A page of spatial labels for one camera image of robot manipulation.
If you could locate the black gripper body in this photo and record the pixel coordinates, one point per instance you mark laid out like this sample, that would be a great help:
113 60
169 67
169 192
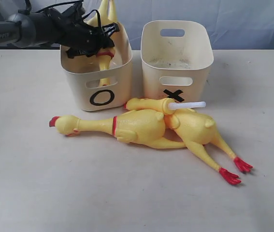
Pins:
77 34

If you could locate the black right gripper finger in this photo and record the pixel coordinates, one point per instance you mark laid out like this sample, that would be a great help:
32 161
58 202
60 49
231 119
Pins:
72 53

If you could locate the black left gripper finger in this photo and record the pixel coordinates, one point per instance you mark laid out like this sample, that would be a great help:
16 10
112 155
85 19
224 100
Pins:
110 29

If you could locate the yellow rubber chicken front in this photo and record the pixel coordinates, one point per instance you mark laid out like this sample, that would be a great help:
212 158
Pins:
108 15

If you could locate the yellow rubber chicken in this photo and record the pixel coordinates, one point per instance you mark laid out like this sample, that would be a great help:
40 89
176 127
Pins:
108 15
145 127

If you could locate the cream bin marked O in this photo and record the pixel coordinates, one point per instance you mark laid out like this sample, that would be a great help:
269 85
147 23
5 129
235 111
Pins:
95 89

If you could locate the cream bin marked X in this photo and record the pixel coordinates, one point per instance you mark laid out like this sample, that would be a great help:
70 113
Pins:
176 59

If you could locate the headless yellow chicken body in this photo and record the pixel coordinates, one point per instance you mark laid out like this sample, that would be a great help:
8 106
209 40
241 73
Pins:
197 130

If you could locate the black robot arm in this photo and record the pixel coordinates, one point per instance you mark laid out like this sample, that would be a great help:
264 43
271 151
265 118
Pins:
48 26

